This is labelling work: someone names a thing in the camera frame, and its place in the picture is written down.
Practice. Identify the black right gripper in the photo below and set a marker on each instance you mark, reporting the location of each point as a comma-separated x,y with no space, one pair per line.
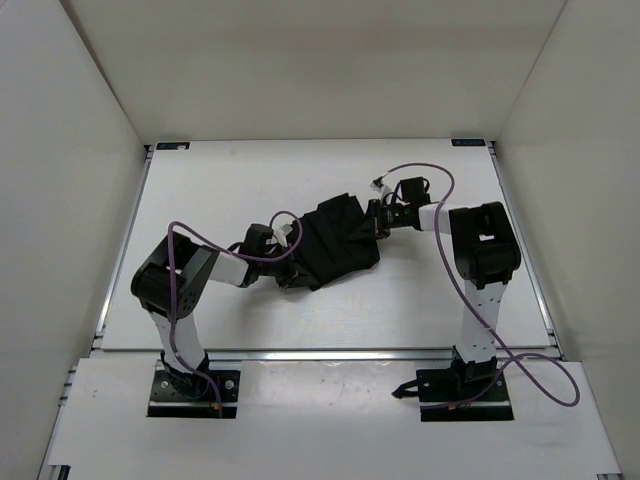
377,208

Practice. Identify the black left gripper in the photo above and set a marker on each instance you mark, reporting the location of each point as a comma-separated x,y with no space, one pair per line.
289,276

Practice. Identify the black pleated skirt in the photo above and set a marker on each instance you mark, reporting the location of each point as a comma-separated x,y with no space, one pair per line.
331,245

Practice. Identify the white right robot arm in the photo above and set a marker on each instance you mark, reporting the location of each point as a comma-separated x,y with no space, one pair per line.
486,254

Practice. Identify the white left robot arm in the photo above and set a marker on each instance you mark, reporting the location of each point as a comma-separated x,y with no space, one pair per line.
171,281

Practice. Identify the blue right table label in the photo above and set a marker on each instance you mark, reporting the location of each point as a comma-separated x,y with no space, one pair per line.
468,142

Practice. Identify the blue table label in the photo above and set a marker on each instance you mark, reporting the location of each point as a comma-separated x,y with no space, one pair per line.
172,146
468,142

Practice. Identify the blue left table label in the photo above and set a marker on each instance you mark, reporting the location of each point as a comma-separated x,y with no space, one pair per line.
172,146

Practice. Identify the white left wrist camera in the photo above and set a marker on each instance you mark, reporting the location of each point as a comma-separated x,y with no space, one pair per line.
281,235

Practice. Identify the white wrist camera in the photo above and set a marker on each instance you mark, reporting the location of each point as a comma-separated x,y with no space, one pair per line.
379,187
281,235

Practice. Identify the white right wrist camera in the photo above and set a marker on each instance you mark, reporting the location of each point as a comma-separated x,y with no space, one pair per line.
379,187

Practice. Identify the aluminium table rail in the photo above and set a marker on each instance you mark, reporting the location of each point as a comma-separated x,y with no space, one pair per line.
331,355

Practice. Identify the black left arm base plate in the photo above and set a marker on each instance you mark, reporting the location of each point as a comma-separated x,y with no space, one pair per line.
165,401

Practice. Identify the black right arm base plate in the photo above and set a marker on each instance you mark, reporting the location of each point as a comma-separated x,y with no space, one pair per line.
444,397

